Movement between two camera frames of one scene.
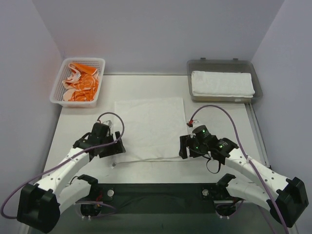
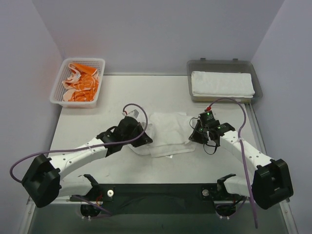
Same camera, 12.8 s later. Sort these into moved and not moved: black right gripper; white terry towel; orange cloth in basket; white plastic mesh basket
Moved: black right gripper
Not moved: white terry towel; orange cloth in basket; white plastic mesh basket
